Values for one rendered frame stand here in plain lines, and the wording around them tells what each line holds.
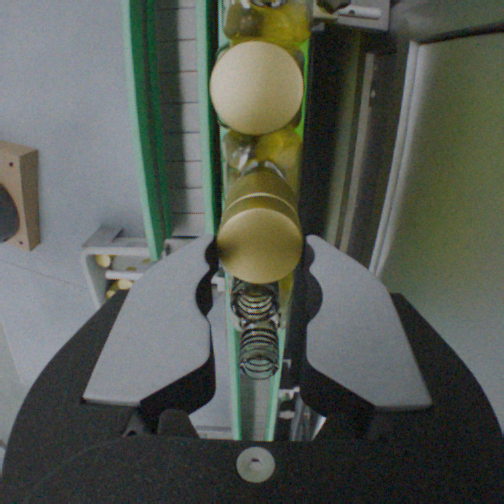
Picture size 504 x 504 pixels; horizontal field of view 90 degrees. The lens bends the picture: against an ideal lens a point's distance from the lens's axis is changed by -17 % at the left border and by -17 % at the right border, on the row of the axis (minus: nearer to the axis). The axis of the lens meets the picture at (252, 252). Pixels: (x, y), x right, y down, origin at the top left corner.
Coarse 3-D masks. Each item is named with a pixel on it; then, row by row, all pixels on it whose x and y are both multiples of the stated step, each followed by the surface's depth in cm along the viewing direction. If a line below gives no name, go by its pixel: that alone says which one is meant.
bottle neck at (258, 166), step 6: (252, 162) 18; (258, 162) 18; (264, 162) 18; (270, 162) 18; (246, 168) 18; (252, 168) 17; (258, 168) 17; (264, 168) 17; (270, 168) 17; (276, 168) 18; (240, 174) 18; (246, 174) 16; (276, 174) 16; (282, 174) 18
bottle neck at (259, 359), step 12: (252, 324) 22; (264, 324) 22; (276, 324) 24; (252, 336) 21; (264, 336) 21; (276, 336) 22; (240, 348) 21; (252, 348) 20; (264, 348) 20; (276, 348) 21; (240, 360) 20; (252, 360) 22; (264, 360) 22; (276, 360) 20; (252, 372) 21; (264, 372) 21; (276, 372) 21
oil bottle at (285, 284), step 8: (232, 280) 25; (280, 280) 25; (288, 280) 25; (280, 288) 24; (288, 288) 25; (280, 296) 24; (288, 296) 25; (280, 304) 24; (288, 304) 25; (232, 312) 25; (280, 312) 24; (288, 312) 25; (232, 320) 26; (240, 320) 25; (280, 320) 25; (288, 320) 26; (240, 328) 26; (280, 328) 25
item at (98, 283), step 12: (84, 252) 52; (96, 252) 52; (108, 252) 52; (120, 252) 51; (132, 252) 51; (144, 252) 51; (84, 264) 53; (96, 264) 57; (120, 264) 61; (132, 264) 61; (96, 276) 57; (96, 288) 57; (108, 288) 62; (96, 300) 58
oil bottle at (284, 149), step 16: (224, 144) 19; (240, 144) 18; (256, 144) 18; (272, 144) 18; (288, 144) 18; (224, 160) 19; (240, 160) 18; (256, 160) 18; (272, 160) 18; (288, 160) 18; (224, 176) 19; (288, 176) 19; (224, 192) 20
